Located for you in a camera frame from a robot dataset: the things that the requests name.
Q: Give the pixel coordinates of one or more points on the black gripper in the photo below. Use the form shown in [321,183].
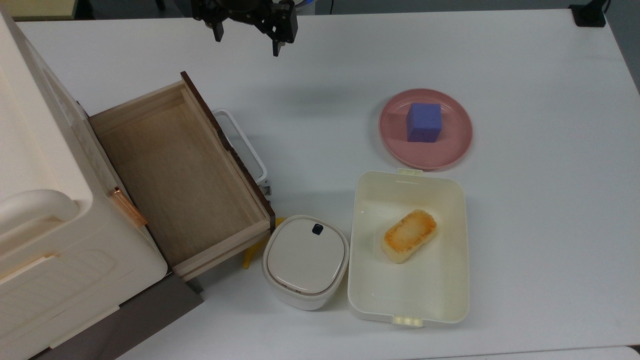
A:
[240,10]

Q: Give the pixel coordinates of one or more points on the black and white animal toy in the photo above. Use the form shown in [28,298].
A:
[265,191]

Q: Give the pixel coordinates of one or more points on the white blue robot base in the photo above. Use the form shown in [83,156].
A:
[305,6]

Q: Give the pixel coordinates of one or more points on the wooden drawer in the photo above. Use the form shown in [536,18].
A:
[185,175]

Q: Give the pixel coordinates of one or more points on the yellow banana toy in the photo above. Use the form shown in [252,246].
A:
[249,255]

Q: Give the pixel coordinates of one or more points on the toasted bread toy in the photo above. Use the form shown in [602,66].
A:
[409,235]

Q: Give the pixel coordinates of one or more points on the cream plastic drawer cabinet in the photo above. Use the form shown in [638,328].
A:
[45,210]

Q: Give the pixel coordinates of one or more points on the purple cube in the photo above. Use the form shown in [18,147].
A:
[424,122]

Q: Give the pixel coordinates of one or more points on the yellow wooden furniture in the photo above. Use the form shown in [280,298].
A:
[40,7]

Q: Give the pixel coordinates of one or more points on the copper latch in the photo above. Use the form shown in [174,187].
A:
[128,207]

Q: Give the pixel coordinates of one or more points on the pink plate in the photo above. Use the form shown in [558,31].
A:
[440,150]

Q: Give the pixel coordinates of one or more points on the small white lidded bin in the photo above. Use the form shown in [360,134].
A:
[305,262]

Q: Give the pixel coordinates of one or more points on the cream lunch box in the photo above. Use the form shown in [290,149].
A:
[410,285]

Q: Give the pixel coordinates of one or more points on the brown cabinet base board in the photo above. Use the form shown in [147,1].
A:
[130,320]

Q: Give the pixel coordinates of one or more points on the black table clamp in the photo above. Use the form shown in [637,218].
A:
[589,14]

